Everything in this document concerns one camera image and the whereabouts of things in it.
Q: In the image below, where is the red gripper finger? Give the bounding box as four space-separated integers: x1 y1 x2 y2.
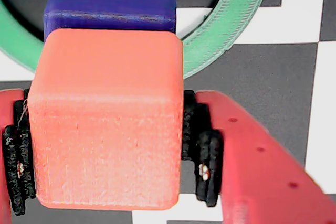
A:
181 90 336 224
0 89 37 224

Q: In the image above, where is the black white marker mat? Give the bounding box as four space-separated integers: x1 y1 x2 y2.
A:
0 0 336 224

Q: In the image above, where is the green ring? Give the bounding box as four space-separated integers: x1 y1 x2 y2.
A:
0 0 272 80

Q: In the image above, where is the orange cube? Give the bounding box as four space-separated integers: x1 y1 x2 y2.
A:
27 28 184 211

